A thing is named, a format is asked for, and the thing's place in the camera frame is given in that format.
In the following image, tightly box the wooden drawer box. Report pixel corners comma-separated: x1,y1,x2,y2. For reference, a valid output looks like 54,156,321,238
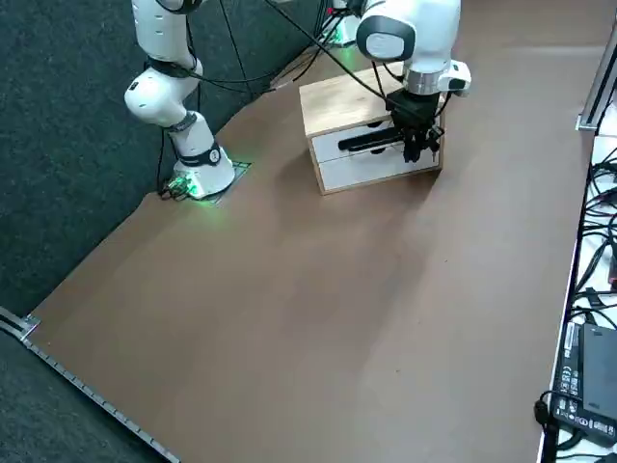
298,66,443,197

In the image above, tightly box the metal edge strip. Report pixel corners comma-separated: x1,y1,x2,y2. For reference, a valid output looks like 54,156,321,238
0,306,183,463

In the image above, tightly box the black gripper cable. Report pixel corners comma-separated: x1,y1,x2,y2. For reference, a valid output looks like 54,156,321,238
262,0,401,105

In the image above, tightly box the black drawer handle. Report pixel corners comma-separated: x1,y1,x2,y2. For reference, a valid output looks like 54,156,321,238
338,125,407,153

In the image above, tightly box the black power adapter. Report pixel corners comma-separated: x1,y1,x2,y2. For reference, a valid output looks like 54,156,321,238
549,321,617,448

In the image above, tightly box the aluminium profile bar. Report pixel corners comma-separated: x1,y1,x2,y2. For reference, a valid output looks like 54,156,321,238
576,38,617,132

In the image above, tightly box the black adapter cable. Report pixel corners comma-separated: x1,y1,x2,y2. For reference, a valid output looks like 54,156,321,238
533,389,563,463

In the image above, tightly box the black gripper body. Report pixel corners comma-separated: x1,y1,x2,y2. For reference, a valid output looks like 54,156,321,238
385,88,448,134

